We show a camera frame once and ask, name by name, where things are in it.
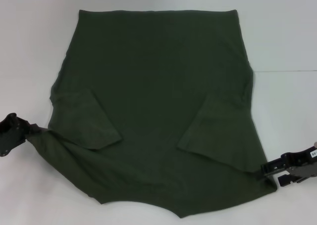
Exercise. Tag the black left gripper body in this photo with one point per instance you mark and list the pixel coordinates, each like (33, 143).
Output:
(10, 140)

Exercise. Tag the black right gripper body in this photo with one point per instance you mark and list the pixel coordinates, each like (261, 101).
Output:
(302, 164)

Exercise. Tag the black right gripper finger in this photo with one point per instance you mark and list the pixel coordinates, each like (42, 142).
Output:
(271, 169)
(286, 180)

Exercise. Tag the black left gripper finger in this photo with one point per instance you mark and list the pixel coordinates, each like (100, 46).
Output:
(34, 130)

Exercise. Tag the dark green shirt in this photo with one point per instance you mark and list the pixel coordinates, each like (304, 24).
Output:
(148, 73)

